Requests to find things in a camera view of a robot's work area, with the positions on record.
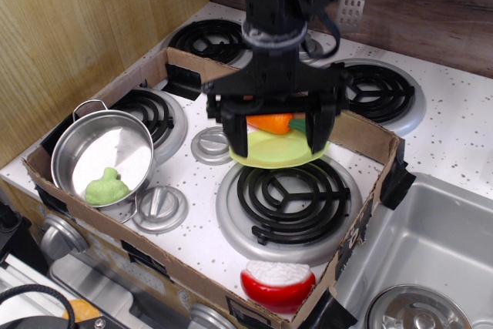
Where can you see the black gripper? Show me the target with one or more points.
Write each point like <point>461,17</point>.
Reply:
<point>278,84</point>

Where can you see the orange toy carrot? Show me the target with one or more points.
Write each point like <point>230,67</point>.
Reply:
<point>279,124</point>

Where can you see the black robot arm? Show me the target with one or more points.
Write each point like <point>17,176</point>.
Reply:
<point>279,26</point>

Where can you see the light green toy plate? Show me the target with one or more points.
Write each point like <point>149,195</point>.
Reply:
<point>271,151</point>

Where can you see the silver centre stove knob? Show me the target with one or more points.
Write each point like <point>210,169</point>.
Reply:
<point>211,147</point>

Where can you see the silver stove knob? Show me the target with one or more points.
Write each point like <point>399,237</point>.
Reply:
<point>211,147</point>
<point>160,209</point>
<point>308,48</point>

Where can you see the silver back stove knob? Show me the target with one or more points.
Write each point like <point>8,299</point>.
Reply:
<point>308,48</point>

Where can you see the front right black burner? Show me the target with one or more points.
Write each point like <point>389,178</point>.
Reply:
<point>291,215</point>

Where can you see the black burner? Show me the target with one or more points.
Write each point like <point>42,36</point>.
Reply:
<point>291,215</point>
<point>217,39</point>
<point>162,115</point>
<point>385,94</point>

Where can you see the back left black burner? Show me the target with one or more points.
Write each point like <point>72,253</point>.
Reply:
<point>217,39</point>

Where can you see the back right black burner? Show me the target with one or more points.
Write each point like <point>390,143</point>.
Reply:
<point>385,94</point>

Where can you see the front left black burner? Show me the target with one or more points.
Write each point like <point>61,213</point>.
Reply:
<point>162,115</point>

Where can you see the hanging metal spatula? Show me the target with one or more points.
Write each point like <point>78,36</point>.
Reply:
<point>349,15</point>

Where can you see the silver front stove knob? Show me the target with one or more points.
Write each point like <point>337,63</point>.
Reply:
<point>160,209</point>

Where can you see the red bowl of rice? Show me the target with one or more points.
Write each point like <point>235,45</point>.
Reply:
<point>279,287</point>

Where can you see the green toy vegetable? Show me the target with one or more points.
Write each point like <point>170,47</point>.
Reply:
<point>107,190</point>

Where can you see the silver metal pot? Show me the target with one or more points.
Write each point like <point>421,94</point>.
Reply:
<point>99,137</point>

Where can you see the stainless steel sink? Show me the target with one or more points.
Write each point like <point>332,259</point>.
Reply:
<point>439,237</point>

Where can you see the brown cardboard fence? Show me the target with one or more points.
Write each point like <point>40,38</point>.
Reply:
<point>196,257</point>

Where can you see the silver oven knob right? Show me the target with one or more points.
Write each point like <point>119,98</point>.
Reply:
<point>204,317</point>

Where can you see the silver oven knob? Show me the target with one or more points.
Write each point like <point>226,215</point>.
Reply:
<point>204,317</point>
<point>61,238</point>

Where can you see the silver sink drain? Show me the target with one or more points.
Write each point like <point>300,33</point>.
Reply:
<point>414,306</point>

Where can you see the silver oven knob left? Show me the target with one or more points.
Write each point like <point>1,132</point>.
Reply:
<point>61,238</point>

